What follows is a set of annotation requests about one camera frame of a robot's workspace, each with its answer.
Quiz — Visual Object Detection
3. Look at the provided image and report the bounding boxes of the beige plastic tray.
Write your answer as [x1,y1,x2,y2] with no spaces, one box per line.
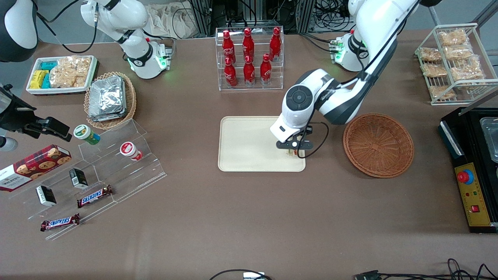
[218,116,306,172]

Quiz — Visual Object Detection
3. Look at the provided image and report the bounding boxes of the clear acrylic bottle rack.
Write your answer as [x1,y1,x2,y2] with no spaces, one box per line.
[215,26,285,91]

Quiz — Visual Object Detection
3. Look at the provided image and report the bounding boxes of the white rectangular snack tray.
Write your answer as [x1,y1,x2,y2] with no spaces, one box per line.
[26,55,99,96]

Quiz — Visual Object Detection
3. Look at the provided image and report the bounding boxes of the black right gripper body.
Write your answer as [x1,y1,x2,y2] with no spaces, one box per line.
[0,83,38,133]

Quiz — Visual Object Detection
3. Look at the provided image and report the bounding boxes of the red tartan cookie box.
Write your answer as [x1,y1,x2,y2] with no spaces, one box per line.
[0,144,73,193]

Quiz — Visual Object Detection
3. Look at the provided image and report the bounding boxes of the aluminium frame post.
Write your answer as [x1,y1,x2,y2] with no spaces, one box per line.
[296,0,316,34]
[190,0,213,38]

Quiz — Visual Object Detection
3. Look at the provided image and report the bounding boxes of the brown round wicker basket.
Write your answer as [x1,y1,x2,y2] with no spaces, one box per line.
[343,113,415,179]

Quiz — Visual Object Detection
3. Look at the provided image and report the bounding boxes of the brown Snickers bar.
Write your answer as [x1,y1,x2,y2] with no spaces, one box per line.
[40,213,81,233]
[76,184,114,209]

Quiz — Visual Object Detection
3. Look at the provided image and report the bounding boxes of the green snack cup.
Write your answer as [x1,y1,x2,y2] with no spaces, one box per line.
[73,124,101,146]

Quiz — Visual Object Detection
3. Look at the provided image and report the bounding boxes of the black cable with connector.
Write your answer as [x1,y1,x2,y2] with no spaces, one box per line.
[354,258,498,280]

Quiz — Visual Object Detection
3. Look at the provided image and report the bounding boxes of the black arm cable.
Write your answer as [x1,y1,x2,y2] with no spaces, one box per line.
[297,0,423,159]
[36,0,98,54]

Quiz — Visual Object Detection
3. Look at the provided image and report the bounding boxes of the tan oval wicker basket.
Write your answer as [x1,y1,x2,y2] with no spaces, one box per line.
[84,71,137,130]

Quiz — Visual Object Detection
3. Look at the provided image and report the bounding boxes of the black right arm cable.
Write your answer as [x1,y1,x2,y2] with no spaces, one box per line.
[36,0,98,54]

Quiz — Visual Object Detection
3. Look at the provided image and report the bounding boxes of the small black box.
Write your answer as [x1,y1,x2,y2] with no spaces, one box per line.
[35,185,58,207]
[68,167,89,190]

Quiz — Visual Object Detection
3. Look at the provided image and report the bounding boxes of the red cola bottle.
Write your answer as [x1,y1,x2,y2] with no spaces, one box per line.
[243,55,256,87]
[269,27,282,62]
[260,54,272,86]
[242,28,255,62]
[224,57,238,89]
[222,30,236,65]

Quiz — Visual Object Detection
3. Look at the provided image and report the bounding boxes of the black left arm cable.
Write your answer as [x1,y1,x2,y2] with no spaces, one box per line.
[297,0,423,159]

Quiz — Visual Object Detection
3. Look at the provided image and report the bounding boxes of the silver foil pack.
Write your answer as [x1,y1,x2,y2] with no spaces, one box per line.
[89,75,127,114]
[88,109,128,122]

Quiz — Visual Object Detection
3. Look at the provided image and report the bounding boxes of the clear acrylic stepped display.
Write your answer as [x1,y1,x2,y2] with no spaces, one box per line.
[8,118,168,242]

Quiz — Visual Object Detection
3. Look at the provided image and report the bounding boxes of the white wire rack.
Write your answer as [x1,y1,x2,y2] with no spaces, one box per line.
[414,23,498,107]

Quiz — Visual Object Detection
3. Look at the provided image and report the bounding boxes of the yellow snack packet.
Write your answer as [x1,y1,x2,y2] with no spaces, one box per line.
[30,70,44,90]

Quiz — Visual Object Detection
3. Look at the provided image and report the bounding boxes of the clear bag of crackers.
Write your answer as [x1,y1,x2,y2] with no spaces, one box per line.
[49,55,92,89]

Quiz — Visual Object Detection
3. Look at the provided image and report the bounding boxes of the clear bag of fried snack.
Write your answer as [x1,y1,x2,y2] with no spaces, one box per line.
[450,58,486,82]
[428,85,457,100]
[444,45,473,61]
[419,47,442,62]
[421,63,448,78]
[438,29,469,47]

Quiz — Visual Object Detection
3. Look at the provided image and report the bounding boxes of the black cable with white plug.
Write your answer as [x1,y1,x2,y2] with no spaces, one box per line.
[209,269,273,280]

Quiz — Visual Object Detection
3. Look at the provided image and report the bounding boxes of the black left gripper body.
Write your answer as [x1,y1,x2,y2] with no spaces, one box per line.
[276,126,314,151]

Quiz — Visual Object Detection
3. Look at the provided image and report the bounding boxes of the black cable bundle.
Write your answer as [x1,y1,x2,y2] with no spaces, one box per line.
[310,0,352,33]

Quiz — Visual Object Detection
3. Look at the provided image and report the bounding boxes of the black and yellow control box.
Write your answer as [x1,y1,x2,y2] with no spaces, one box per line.
[438,106,498,234]

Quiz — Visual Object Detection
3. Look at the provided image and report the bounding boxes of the beige crumpled cloth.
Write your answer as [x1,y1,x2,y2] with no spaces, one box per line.
[146,2,195,40]

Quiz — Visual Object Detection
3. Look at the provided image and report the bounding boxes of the steel food pan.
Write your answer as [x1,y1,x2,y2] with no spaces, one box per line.
[479,117,498,164]

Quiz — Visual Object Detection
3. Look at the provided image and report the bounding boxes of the red snack cup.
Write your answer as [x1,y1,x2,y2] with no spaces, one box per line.
[119,141,144,162]

